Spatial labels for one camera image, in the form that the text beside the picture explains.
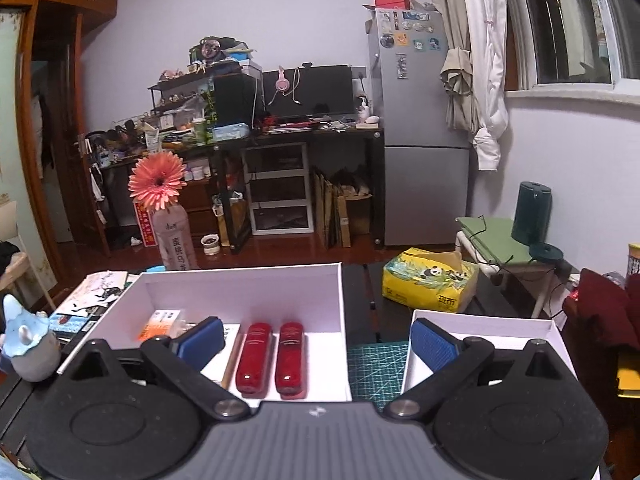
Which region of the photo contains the dark red cosmetic bottle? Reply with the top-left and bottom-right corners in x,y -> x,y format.
274,322 -> 305,396

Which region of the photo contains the blue white ceramic humidifier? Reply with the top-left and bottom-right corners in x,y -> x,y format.
1,294 -> 61,382

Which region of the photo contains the pink tea bottle vase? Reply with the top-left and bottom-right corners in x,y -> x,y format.
152,204 -> 198,271

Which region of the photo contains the beige chair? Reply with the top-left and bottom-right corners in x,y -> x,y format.
1,200 -> 55,312

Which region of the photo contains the green cutting mat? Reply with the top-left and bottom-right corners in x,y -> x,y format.
347,341 -> 408,410

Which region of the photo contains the yellow panda tissue pack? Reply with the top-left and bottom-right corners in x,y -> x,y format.
382,247 -> 480,313

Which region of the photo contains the black computer monitor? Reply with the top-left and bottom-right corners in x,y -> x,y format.
262,65 -> 355,119

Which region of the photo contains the stack of papers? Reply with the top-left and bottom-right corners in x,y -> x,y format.
49,270 -> 139,344

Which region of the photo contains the silver refrigerator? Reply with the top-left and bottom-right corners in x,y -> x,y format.
368,8 -> 470,246

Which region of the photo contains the white drawer unit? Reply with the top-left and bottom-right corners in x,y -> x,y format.
242,143 -> 314,236

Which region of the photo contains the black desk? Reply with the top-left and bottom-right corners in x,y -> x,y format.
96,127 -> 386,254

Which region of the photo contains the white storage box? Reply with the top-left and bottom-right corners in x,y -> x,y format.
80,263 -> 352,402

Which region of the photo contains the small ceramic pot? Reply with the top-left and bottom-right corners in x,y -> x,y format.
201,234 -> 220,257

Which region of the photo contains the white yellow medicine box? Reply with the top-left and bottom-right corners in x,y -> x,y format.
220,323 -> 241,354

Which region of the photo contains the orange white medicine box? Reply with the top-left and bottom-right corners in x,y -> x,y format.
138,309 -> 186,342

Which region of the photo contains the pink gerbera flower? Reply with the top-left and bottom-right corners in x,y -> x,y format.
128,152 -> 186,211

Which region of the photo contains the red sign box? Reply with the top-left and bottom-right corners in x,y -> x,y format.
134,200 -> 157,247

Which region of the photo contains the green small stool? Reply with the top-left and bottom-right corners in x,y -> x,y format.
456,216 -> 565,318

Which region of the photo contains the white curtain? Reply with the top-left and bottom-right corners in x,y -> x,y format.
433,0 -> 509,171

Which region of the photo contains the white box lid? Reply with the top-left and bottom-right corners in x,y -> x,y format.
399,309 -> 576,396

